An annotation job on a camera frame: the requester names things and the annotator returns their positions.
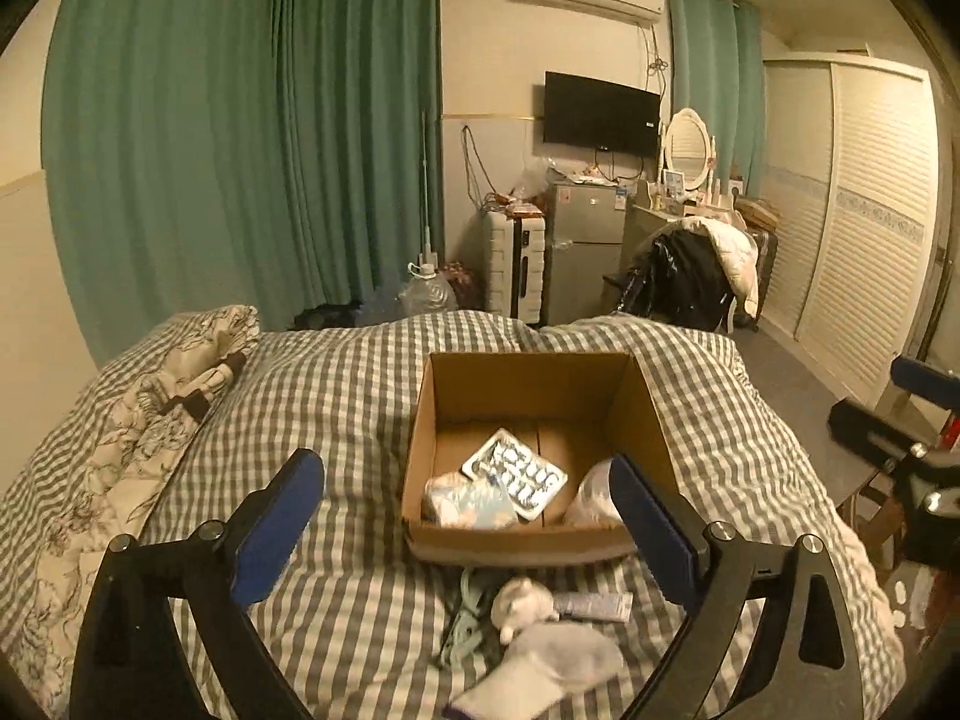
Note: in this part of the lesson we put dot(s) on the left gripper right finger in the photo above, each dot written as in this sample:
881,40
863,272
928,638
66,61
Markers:
667,532

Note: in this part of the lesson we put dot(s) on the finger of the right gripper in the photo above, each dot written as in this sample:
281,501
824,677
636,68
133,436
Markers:
872,438
918,378

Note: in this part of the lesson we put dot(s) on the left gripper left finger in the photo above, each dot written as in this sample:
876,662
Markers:
265,529

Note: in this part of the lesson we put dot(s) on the clear plastic jar blue label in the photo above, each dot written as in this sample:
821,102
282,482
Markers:
593,504

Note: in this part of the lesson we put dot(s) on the teal blister card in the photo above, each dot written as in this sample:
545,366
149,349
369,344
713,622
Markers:
530,481

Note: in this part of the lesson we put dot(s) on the white sock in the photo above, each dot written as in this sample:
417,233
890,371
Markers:
544,665

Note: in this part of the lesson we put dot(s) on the blue tissue pack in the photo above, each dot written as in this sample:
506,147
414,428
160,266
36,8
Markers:
455,501

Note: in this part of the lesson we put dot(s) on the small cream tube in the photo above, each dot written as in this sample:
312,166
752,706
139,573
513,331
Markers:
594,606

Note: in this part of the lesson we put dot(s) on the grey checkered duvet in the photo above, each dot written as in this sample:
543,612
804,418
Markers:
355,624

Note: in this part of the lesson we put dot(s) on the white rabbit figurine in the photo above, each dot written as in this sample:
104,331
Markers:
520,603

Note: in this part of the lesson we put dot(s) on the floral patterned pillow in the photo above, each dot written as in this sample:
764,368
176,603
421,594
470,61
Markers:
101,473

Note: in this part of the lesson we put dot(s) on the dark suitcase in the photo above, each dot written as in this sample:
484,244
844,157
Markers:
767,246

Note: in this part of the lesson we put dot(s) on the black bag on floor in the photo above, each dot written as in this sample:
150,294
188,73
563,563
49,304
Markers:
326,316

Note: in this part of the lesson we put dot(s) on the chair with jackets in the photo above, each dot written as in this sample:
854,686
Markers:
694,273

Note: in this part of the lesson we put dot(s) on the white louvered wardrobe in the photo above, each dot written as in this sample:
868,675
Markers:
852,169

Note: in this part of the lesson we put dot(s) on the large water bottle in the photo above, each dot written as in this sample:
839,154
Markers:
427,292

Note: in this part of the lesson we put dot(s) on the silver mini fridge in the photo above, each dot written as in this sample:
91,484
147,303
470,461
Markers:
585,232

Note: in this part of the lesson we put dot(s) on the white suitcase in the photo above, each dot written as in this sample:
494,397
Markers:
514,265

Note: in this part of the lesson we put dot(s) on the white oval vanity mirror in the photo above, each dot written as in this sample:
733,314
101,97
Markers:
689,148

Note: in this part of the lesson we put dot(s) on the green curtain left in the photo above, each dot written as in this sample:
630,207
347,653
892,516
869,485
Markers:
198,153

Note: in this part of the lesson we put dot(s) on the green curtain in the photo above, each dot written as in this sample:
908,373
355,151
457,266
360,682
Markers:
717,70
198,153

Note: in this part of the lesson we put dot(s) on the green curtain right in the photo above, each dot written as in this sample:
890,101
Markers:
717,70

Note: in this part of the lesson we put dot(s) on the black wall television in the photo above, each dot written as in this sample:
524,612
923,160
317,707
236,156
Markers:
600,116

